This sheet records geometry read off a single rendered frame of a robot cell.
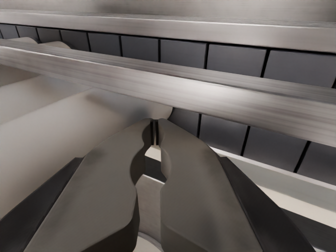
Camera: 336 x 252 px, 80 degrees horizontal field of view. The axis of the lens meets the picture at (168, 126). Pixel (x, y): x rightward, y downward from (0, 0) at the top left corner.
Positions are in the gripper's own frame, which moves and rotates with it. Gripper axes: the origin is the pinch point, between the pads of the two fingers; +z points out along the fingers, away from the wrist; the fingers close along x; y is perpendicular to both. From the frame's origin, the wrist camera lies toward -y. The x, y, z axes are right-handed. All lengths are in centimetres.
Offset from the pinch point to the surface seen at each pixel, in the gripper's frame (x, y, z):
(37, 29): -13.0, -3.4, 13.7
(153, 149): -0.3, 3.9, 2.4
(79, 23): -7.3, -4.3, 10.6
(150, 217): -1.3, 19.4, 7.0
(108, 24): -4.2, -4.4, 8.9
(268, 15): 8.5, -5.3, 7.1
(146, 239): -2.1, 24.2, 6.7
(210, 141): 4.5, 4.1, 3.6
